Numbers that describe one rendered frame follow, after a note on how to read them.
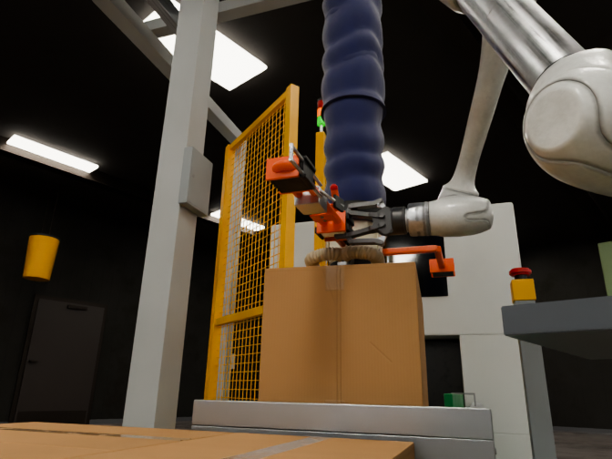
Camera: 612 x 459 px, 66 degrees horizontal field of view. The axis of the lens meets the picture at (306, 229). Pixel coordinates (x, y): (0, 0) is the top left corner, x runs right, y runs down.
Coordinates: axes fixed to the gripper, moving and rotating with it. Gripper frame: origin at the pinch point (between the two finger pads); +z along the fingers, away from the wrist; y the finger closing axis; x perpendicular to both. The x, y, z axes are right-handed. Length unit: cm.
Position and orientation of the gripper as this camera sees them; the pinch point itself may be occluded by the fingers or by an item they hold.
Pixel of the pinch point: (333, 225)
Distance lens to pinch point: 132.0
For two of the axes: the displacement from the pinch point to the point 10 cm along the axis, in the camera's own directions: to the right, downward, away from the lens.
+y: -0.4, 9.5, -3.2
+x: 3.2, 3.1, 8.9
